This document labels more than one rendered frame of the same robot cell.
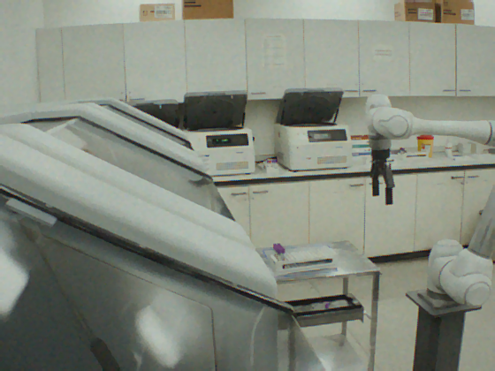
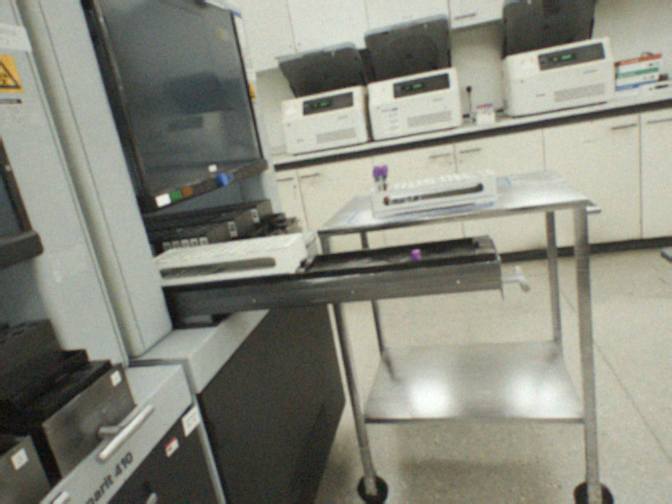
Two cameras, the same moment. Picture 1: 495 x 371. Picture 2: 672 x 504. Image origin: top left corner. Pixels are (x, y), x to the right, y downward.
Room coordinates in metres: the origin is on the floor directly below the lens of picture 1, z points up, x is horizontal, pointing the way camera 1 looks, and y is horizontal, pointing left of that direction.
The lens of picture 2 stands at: (0.99, -0.50, 1.06)
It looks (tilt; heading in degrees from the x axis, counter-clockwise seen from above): 15 degrees down; 25
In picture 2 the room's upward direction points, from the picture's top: 10 degrees counter-clockwise
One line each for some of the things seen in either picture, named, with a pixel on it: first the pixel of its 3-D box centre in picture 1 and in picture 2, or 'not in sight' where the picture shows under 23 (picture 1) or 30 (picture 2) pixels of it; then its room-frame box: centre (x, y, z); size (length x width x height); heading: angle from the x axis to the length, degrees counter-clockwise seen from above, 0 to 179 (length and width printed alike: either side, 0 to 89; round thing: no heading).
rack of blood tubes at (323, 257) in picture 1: (304, 261); (431, 193); (2.17, -0.24, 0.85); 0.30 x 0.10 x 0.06; 103
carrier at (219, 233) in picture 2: not in sight; (216, 240); (1.87, 0.19, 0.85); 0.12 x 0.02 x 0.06; 10
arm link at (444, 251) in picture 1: (447, 265); not in sight; (1.99, -0.85, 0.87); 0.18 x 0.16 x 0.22; 2
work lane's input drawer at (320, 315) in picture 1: (279, 316); (320, 280); (1.76, -0.10, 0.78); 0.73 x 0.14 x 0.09; 100
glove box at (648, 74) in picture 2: (358, 147); (633, 77); (4.73, -1.06, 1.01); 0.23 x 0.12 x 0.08; 99
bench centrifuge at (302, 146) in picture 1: (311, 126); (550, 53); (4.49, -0.58, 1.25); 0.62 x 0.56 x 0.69; 10
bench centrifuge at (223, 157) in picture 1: (216, 131); (412, 80); (4.34, 0.26, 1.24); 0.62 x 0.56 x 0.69; 10
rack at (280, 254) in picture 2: not in sight; (227, 263); (1.73, 0.08, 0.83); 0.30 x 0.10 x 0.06; 100
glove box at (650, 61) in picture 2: (361, 138); (637, 61); (4.73, -1.08, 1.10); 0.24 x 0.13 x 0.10; 98
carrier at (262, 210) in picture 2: not in sight; (262, 212); (2.17, 0.25, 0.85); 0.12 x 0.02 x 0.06; 9
